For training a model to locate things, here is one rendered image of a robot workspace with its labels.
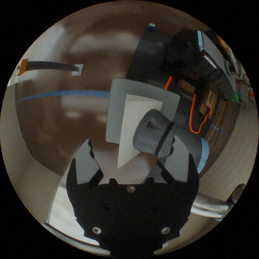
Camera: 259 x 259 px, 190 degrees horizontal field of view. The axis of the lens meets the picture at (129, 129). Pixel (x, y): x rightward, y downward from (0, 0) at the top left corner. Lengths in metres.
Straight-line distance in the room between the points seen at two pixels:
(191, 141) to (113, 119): 0.39
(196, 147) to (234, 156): 5.62
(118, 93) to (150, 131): 0.26
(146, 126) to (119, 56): 1.23
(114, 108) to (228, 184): 6.26
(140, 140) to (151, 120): 0.08
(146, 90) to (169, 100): 0.14
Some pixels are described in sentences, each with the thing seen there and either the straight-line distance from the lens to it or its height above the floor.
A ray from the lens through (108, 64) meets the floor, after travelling 1.37.
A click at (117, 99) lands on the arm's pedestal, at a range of 0.44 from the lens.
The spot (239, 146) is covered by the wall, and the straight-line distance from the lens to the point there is 5.83.
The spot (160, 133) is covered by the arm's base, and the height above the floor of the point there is 1.07.
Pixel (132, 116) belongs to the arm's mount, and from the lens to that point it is 0.24.
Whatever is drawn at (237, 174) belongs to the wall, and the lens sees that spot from 5.98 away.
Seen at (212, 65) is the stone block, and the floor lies 0.74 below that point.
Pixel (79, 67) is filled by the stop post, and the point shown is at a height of 0.01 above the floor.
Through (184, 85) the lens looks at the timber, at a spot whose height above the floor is 0.14.
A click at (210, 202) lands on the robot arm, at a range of 0.48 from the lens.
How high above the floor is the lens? 1.29
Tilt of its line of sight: 61 degrees down
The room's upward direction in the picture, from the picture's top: 177 degrees clockwise
